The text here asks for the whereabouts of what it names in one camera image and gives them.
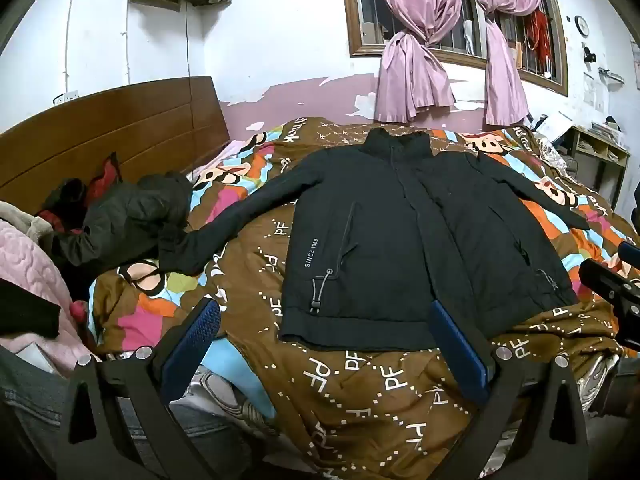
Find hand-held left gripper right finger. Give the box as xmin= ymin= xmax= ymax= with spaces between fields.
xmin=429 ymin=300 xmax=591 ymax=480

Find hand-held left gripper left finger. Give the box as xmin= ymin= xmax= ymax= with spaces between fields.
xmin=65 ymin=297 xmax=223 ymax=480

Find black jacket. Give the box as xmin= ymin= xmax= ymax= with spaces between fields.
xmin=159 ymin=129 xmax=592 ymax=353

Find light blue cloth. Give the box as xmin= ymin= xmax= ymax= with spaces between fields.
xmin=207 ymin=337 xmax=278 ymax=421

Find brown cartoon printed blanket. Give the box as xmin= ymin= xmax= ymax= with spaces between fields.
xmin=87 ymin=116 xmax=640 ymax=480

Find wooden shelf unit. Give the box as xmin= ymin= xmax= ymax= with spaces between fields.
xmin=565 ymin=125 xmax=632 ymax=193

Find white floral cloth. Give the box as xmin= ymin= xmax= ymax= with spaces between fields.
xmin=532 ymin=132 xmax=571 ymax=176

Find dark green jacket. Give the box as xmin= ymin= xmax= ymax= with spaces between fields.
xmin=50 ymin=172 xmax=193 ymax=268

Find white paper board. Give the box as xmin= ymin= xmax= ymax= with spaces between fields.
xmin=537 ymin=110 xmax=576 ymax=143

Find person's leg in jeans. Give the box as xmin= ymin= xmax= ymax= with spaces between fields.
xmin=0 ymin=345 xmax=251 ymax=480

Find black cloth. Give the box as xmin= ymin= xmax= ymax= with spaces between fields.
xmin=0 ymin=280 xmax=63 ymax=339

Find pink quilted blanket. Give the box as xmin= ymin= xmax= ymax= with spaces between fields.
xmin=0 ymin=220 xmax=96 ymax=376

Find red cloth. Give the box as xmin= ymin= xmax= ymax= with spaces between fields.
xmin=35 ymin=152 xmax=126 ymax=236

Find narrow pink curtain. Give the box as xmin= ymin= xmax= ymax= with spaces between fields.
xmin=472 ymin=0 xmax=551 ymax=127

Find beige fleece blanket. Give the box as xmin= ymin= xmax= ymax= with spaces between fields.
xmin=0 ymin=201 xmax=53 ymax=246

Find wooden headboard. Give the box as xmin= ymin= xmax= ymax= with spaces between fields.
xmin=0 ymin=76 xmax=231 ymax=216

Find red hanging tassels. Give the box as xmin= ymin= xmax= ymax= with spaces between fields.
xmin=525 ymin=7 xmax=553 ymax=68

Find wide pink curtain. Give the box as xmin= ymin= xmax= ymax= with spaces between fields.
xmin=369 ymin=0 xmax=463 ymax=123

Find wooden window frame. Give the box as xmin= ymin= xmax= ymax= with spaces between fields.
xmin=339 ymin=0 xmax=571 ymax=97

